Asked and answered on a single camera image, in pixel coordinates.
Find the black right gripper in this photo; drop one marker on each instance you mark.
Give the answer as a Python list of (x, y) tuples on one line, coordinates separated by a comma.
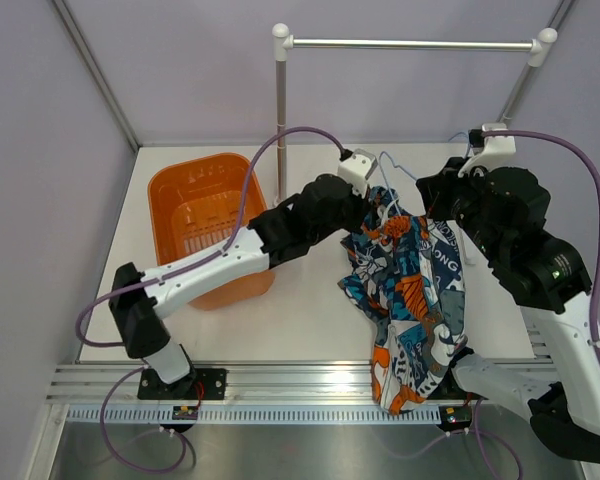
[(438, 189)]

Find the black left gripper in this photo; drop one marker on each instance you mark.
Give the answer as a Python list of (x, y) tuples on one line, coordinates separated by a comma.
[(362, 208)]

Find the light blue clothes hanger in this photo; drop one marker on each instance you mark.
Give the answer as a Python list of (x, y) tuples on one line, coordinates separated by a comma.
[(390, 175)]

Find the colourful patterned shorts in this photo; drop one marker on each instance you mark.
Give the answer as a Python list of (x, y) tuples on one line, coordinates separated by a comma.
[(407, 278)]

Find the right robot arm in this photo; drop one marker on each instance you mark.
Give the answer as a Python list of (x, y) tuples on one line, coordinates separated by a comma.
[(550, 284)]

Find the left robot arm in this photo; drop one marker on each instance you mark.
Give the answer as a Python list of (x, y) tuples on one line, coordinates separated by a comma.
[(142, 300)]

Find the orange plastic basket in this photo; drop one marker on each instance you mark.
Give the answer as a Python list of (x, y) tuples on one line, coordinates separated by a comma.
[(194, 205)]

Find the silver clothes rack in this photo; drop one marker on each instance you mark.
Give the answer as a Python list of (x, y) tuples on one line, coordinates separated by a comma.
[(537, 50)]

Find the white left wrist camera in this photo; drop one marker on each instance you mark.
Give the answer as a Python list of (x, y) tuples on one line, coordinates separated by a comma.
[(356, 168)]

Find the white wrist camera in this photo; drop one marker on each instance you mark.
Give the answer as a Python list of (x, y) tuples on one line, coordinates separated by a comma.
[(491, 147), (356, 168)]

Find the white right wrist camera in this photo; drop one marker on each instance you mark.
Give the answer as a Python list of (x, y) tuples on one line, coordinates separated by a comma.
[(491, 147)]

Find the white slotted cable duct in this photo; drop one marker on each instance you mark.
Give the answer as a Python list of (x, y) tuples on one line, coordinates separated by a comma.
[(208, 414)]

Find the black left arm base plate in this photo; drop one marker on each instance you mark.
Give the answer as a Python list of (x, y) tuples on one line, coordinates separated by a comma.
[(203, 383)]

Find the aluminium mounting rail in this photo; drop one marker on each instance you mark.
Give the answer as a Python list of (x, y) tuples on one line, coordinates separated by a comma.
[(290, 383)]

